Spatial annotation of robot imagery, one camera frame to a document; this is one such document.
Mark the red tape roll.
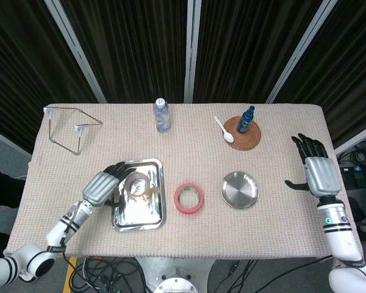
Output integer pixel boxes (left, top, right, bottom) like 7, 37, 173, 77
174, 183, 206, 214

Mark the clear plastic water bottle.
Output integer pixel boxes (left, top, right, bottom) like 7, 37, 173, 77
153, 97, 171, 134

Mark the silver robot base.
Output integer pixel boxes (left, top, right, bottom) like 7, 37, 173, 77
135, 256, 216, 293

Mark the white plastic spoon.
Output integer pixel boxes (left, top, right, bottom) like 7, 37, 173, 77
213, 116, 235, 143

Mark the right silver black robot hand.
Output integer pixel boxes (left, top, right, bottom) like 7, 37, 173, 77
284, 132, 342, 198

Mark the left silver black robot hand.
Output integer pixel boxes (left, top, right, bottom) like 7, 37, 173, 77
82, 161, 127, 208

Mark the yellow clear tape roll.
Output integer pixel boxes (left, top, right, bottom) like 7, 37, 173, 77
123, 172, 151, 196

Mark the blue spray bottle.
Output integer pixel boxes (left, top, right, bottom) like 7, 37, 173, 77
236, 105, 256, 134

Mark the dark pleated curtain panel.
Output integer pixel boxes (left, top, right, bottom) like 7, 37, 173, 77
0, 0, 98, 153
193, 0, 327, 103
60, 0, 190, 103
277, 0, 366, 147

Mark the black floor cable tangle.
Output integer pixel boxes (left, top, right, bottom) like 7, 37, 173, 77
338, 134, 366, 172
70, 256, 150, 293
222, 259, 263, 293

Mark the white partition post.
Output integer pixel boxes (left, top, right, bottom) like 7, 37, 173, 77
265, 0, 339, 104
44, 0, 107, 104
334, 121, 366, 156
184, 0, 202, 103

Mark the beige waffle tablecloth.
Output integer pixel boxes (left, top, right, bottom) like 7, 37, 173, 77
2, 103, 364, 263

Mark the rectangular steel tray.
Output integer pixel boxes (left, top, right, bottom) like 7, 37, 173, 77
111, 157, 167, 233

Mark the round woven brown coaster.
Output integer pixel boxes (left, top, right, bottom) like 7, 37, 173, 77
223, 116, 262, 151

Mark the metal wire stand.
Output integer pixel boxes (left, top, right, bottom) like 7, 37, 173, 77
43, 106, 104, 156

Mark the round steel plate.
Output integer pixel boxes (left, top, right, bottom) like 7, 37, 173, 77
221, 171, 260, 209

